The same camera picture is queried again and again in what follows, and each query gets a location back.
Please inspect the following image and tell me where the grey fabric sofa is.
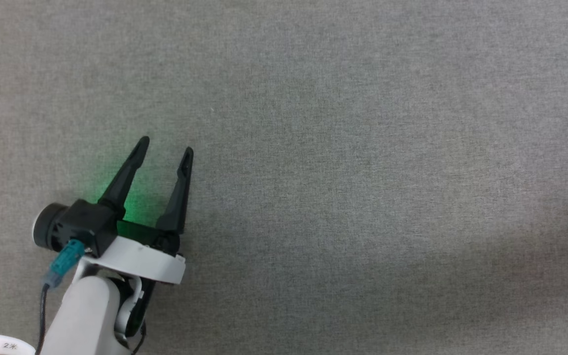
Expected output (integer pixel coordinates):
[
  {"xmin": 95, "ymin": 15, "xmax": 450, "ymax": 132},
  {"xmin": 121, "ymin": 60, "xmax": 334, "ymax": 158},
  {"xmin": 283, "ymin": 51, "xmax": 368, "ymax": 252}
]
[{"xmin": 0, "ymin": 0, "xmax": 568, "ymax": 355}]

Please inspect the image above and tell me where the white cable label tag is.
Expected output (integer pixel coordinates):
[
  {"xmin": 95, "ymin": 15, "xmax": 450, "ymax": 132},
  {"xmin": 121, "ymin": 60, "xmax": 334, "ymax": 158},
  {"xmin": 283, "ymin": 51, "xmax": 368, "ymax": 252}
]
[{"xmin": 0, "ymin": 334, "xmax": 36, "ymax": 355}]

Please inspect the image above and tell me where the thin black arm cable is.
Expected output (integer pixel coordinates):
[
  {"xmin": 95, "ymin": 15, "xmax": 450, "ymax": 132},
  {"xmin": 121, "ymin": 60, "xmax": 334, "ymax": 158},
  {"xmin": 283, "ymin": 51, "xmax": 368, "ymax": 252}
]
[{"xmin": 130, "ymin": 319, "xmax": 147, "ymax": 355}]

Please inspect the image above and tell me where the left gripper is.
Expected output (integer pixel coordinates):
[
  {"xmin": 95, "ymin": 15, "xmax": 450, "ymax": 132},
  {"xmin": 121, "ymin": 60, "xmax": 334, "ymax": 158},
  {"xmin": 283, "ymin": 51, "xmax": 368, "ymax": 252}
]
[{"xmin": 72, "ymin": 136, "xmax": 195, "ymax": 286}]

